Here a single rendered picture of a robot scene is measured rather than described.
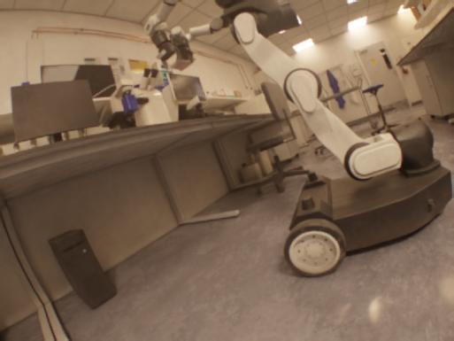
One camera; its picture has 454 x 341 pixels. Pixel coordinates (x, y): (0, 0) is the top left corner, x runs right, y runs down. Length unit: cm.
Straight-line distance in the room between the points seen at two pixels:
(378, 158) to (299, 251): 41
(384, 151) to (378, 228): 26
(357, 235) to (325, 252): 12
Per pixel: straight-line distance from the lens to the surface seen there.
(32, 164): 90
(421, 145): 88
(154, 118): 124
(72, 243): 117
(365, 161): 79
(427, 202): 80
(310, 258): 73
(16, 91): 141
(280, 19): 92
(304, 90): 77
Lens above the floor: 47
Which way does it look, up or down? 4 degrees down
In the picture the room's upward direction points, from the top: 21 degrees counter-clockwise
